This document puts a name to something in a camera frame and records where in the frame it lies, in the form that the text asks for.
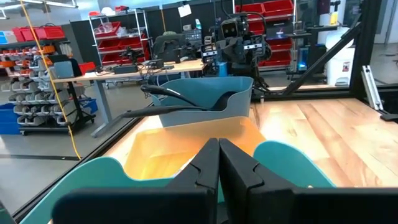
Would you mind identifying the yellow extension cable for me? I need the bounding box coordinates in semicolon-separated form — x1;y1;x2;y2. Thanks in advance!
19;0;82;161

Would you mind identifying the white pedal trash can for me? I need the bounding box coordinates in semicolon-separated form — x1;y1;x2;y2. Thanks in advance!
325;27;357;87

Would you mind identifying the black plastic serving spoon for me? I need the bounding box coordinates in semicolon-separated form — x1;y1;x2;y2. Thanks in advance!
119;105;213;119

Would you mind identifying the steel shelf with red bins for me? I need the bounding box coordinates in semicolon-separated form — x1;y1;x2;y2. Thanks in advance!
233;0;296;68
88;8;153;65

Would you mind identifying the black power supply box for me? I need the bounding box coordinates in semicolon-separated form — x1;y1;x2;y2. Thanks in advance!
113;64;139;75

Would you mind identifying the large blue crate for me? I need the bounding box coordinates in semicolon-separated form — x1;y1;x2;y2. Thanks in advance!
0;102;21;135

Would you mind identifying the wooden desk with grey legs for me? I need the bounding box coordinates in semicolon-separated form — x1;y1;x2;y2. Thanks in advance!
51;58;206;138

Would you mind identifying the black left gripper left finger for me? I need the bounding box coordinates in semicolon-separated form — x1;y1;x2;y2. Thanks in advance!
165;138;220;224

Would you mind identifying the grey-blue panel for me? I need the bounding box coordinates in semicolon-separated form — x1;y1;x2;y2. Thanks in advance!
53;60;75;79

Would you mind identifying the red box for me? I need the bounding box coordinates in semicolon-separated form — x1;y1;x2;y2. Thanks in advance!
78;61;96;75

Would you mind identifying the small blue crate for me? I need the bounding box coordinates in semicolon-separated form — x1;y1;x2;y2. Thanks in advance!
79;98;99;114

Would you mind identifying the blue plastic bin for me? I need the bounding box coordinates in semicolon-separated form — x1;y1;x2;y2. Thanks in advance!
150;76;254;128

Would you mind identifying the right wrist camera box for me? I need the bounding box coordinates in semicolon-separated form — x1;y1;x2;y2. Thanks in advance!
221;17;249;39

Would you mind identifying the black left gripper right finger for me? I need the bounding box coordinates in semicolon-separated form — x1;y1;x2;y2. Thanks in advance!
218;138;296;224

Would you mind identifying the black plastic ladle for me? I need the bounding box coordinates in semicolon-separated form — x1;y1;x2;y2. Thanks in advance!
140;84;239;111

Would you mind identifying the rack of grey parts bins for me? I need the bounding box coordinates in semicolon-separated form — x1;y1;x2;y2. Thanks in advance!
0;43;96;136

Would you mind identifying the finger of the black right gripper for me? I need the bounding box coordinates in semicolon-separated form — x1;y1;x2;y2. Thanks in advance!
234;39;246;62
224;39;236;62

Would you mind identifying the green plastic bin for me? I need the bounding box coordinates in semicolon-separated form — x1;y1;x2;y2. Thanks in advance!
18;139;336;224

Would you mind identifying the orange translucent plastic bin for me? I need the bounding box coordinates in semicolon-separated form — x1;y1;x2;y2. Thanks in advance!
123;116;267;181

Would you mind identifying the silver aluminium bracket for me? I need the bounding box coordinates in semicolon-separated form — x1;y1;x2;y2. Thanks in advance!
361;65;384;111

